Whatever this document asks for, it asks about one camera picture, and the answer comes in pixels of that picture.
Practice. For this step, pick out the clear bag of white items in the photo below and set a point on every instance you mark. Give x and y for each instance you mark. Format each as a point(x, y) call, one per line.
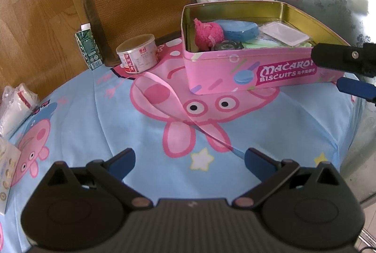
point(16, 107)

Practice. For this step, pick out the pink biscuit tin box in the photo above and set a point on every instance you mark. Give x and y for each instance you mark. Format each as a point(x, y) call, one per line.
point(223, 70)

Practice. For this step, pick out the brown woven chair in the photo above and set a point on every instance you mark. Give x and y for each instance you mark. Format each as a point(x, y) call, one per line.
point(132, 6)

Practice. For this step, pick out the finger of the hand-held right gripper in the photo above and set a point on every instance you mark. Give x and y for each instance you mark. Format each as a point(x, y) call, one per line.
point(337, 56)
point(352, 87)

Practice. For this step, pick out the white can with red label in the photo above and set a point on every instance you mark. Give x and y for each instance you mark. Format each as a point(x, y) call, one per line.
point(136, 57)

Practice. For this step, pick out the light green packet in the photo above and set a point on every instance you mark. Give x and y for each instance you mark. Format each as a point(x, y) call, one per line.
point(264, 43)

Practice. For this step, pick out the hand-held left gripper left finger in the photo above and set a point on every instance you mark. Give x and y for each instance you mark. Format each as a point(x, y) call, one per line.
point(122, 164)

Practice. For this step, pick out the green drink carton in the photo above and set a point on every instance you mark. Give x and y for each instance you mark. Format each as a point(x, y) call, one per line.
point(88, 50)

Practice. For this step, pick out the white patterned box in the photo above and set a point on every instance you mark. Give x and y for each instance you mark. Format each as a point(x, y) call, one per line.
point(7, 170)

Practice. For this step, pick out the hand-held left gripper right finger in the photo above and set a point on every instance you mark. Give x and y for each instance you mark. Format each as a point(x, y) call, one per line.
point(257, 163)

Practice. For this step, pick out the cartoon pig printed tablecloth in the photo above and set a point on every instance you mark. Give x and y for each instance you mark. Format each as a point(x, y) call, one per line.
point(117, 112)

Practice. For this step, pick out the clear round tape roll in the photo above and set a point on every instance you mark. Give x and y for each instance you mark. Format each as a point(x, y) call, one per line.
point(227, 45)

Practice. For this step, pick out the blue sponge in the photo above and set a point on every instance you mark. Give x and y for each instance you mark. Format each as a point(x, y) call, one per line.
point(239, 29)

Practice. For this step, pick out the pink fluffy cloth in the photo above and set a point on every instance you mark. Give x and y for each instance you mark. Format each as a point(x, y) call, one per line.
point(205, 34)

